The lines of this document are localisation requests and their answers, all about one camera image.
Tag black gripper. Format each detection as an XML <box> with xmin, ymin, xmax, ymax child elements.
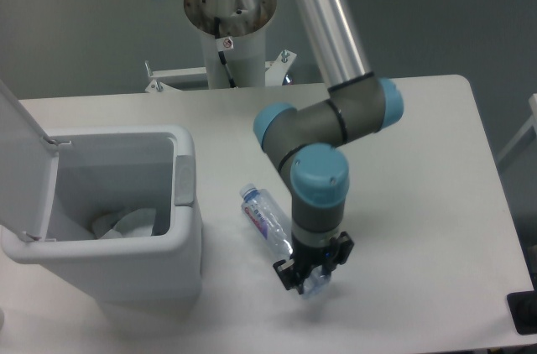
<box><xmin>273</xmin><ymin>232</ymin><xmax>353</xmax><ymax>294</ymax></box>

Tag clear plastic water bottle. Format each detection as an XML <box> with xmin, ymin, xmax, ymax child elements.
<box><xmin>240</xmin><ymin>184</ymin><xmax>331</xmax><ymax>299</ymax></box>

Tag white paper napkin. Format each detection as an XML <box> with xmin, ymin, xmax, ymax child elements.
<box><xmin>91</xmin><ymin>208</ymin><xmax>156</xmax><ymax>239</ymax></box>

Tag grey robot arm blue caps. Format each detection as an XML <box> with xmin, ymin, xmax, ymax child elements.
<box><xmin>184</xmin><ymin>0</ymin><xmax>404</xmax><ymax>294</ymax></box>

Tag white trash can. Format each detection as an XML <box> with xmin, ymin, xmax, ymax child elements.
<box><xmin>1</xmin><ymin>125</ymin><xmax>202</xmax><ymax>302</ymax></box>

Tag white trash can lid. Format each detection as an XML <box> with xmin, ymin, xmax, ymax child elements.
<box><xmin>1</xmin><ymin>84</ymin><xmax>72</xmax><ymax>242</ymax></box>

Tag black clamp at table edge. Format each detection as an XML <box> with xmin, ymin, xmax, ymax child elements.
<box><xmin>507</xmin><ymin>290</ymin><xmax>536</xmax><ymax>336</ymax></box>

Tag white pedestal base frame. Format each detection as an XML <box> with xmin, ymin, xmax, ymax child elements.
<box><xmin>144</xmin><ymin>49</ymin><xmax>298</xmax><ymax>93</ymax></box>

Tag black cable on pedestal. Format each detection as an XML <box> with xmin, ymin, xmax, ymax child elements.
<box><xmin>214</xmin><ymin>16</ymin><xmax>238</xmax><ymax>89</ymax></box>

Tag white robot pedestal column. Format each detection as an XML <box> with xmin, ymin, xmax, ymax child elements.
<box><xmin>184</xmin><ymin>0</ymin><xmax>277</xmax><ymax>88</ymax></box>

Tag white frame at right edge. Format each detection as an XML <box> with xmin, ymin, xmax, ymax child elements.
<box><xmin>496</xmin><ymin>93</ymin><xmax>536</xmax><ymax>172</ymax></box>

